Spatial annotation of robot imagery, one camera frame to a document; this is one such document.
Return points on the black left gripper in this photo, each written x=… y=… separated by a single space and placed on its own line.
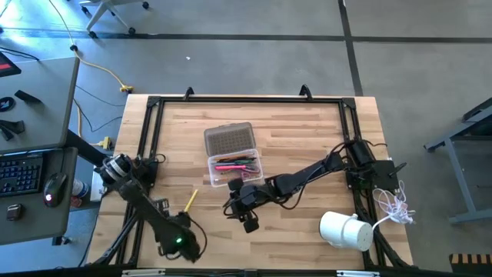
x=173 y=217

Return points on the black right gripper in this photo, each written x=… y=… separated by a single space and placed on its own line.
x=248 y=199

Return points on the yellow pencil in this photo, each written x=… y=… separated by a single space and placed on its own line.
x=191 y=200

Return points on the pink highlighter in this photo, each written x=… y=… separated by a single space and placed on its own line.
x=230 y=167

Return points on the green pencil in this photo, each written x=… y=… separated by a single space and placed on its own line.
x=240 y=162

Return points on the orange pencil red eraser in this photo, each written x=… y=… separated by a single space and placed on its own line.
x=227 y=157

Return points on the clear plastic pencil box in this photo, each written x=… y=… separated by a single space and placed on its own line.
x=230 y=139

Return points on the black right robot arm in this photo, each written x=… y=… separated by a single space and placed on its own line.
x=303 y=177

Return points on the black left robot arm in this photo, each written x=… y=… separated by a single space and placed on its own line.
x=146 y=204

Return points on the white box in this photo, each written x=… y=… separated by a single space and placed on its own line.
x=96 y=190

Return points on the purple scissors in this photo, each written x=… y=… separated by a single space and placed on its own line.
x=250 y=175

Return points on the sharpened orange pencil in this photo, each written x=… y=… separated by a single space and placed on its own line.
x=220 y=179

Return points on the white blue drink can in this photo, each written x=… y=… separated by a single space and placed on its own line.
x=80 y=188

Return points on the white cylinder lamp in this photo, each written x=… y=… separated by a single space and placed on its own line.
x=346 y=231

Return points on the black computer mouse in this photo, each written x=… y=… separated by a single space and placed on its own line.
x=54 y=188

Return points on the dark olive desk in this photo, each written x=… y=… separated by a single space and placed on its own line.
x=34 y=223

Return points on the black keyboard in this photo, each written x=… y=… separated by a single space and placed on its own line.
x=19 y=177

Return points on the small black device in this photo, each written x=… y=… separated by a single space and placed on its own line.
x=15 y=212

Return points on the grey desk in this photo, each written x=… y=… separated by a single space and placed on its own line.
x=42 y=96

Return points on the black strip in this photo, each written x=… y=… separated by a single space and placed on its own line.
x=27 y=96

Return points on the black round disc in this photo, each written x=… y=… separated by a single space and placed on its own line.
x=7 y=104

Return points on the office chair base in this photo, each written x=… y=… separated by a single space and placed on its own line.
x=102 y=9

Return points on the workbench with grey legs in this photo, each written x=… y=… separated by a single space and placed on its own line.
x=459 y=181

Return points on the red black mat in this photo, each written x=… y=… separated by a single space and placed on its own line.
x=7 y=66

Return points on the orange black striped block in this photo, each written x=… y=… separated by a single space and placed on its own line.
x=471 y=258

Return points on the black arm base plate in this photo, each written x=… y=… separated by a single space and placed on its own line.
x=148 y=173
x=382 y=173

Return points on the silver bracket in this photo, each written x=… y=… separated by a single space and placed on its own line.
x=142 y=273
x=357 y=273

